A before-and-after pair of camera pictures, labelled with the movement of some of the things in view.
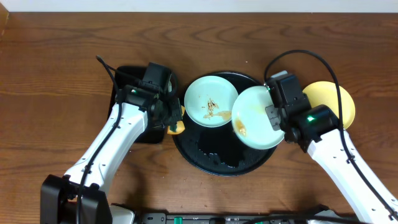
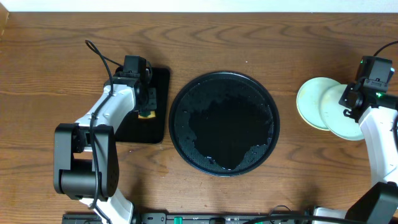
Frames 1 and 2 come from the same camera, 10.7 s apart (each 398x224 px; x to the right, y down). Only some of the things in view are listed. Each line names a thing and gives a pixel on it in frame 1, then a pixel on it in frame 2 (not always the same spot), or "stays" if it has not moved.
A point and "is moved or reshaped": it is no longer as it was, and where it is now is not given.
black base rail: (194, 218) stays
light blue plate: (249, 120) to (308, 97)
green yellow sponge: (180, 126) is moved or reshaped
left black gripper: (174, 115) to (150, 101)
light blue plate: (208, 101) to (332, 113)
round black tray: (219, 151) stays
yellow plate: (325, 93) is moved or reshaped
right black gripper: (303, 95) to (349, 88)
